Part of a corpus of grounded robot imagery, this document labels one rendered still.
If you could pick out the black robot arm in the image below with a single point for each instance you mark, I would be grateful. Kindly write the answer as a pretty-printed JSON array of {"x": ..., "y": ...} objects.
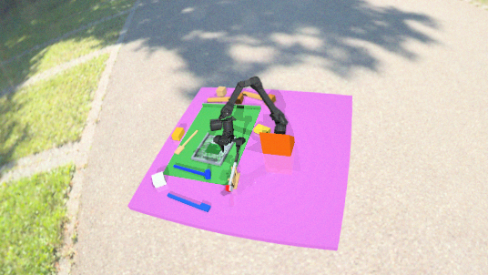
[{"x": 226, "y": 111}]

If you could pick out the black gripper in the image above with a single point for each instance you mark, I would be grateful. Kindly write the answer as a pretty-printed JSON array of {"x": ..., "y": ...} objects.
[{"x": 239, "y": 141}]

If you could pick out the green flat mat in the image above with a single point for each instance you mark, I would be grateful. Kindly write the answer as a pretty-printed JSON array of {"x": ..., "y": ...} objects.
[{"x": 246, "y": 119}]

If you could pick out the white rectangular block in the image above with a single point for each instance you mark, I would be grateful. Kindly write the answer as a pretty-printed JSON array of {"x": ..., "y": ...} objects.
[{"x": 159, "y": 179}]

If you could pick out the blue rectangular block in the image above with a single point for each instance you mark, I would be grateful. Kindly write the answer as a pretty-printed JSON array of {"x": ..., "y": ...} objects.
[{"x": 207, "y": 173}]

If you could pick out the wooden mallet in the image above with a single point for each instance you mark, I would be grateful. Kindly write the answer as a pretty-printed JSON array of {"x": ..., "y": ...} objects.
[
  {"x": 218, "y": 99},
  {"x": 247, "y": 94}
]

